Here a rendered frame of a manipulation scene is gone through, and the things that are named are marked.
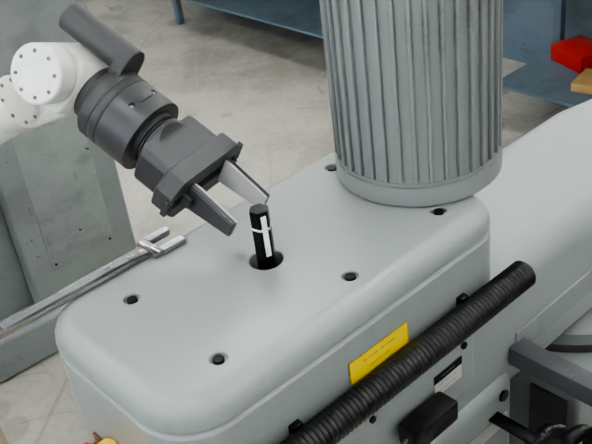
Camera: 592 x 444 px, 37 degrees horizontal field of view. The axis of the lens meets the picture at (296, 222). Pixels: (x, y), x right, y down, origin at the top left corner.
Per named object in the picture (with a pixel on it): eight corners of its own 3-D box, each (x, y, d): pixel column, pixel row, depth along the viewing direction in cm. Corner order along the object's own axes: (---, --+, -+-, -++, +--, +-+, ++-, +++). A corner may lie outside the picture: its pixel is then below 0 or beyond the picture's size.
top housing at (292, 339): (206, 553, 85) (174, 432, 76) (65, 422, 102) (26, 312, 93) (506, 310, 110) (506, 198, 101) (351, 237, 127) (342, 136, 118)
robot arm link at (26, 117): (87, 88, 95) (-3, 138, 100) (132, 85, 103) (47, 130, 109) (62, 32, 95) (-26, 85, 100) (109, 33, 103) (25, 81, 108)
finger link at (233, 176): (268, 195, 95) (223, 159, 96) (259, 213, 97) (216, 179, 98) (277, 187, 96) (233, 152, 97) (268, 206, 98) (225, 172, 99)
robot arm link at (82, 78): (72, 154, 94) (-4, 91, 96) (128, 143, 103) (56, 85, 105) (122, 63, 89) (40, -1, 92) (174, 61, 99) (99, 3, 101)
